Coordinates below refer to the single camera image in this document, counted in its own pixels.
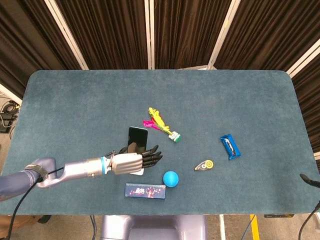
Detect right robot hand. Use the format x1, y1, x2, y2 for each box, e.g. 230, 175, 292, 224
299, 173, 320, 189

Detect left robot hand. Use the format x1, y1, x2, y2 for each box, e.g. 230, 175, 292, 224
109, 144, 163, 175

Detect black smartphone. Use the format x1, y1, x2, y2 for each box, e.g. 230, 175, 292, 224
127, 126, 149, 154

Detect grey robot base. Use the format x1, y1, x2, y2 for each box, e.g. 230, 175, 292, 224
100, 214, 208, 240

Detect dark blue printed box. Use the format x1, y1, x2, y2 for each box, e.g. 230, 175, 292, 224
124, 182, 167, 200

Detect blue ball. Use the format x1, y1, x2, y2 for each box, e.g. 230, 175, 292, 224
162, 170, 180, 188

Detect colourful feather shuttlecock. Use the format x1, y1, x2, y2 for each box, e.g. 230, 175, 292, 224
142, 107, 182, 144

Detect blue table cloth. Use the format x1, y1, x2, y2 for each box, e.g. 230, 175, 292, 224
0, 69, 320, 216

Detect correction tape dispenser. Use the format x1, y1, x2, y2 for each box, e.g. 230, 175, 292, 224
193, 159, 215, 172

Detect yellow floor tape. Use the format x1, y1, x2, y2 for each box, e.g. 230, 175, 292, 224
249, 214, 259, 240

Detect blue snack packet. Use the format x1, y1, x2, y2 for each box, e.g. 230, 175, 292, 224
219, 134, 242, 160

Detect dark pleated curtain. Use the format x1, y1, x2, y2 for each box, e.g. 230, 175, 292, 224
0, 0, 320, 161

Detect blue cable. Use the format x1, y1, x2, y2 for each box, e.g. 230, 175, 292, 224
89, 215, 97, 240

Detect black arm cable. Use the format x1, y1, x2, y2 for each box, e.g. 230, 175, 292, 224
6, 167, 66, 240

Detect black power adapter with cables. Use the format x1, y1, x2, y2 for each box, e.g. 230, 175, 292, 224
0, 101, 21, 133

